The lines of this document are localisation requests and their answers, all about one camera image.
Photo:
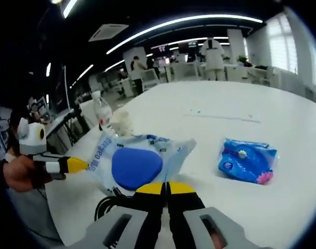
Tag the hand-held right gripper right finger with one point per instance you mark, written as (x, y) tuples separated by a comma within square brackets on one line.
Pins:
[(189, 220)]

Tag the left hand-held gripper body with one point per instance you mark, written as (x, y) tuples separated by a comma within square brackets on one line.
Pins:
[(31, 140)]

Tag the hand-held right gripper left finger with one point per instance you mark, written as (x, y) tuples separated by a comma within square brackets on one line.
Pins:
[(147, 215)]

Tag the white plastic bag blue oval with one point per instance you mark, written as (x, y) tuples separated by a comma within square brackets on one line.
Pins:
[(137, 166)]

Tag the clear plastic water bottle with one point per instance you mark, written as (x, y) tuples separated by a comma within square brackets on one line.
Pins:
[(103, 114)]

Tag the blue tissue packet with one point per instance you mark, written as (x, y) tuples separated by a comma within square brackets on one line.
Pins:
[(241, 163)]

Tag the person's left hand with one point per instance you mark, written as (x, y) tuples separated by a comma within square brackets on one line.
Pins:
[(23, 173)]

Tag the large display screen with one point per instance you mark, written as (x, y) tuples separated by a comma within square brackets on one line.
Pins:
[(60, 96)]

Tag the grey fabric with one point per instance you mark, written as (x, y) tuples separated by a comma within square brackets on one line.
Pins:
[(33, 215)]

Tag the white table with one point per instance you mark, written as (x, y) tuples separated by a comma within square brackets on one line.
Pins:
[(225, 109)]

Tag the green potted plant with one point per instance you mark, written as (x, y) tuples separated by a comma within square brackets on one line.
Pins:
[(242, 59)]

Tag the white window blind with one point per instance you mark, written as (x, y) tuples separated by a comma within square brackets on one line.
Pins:
[(282, 44)]

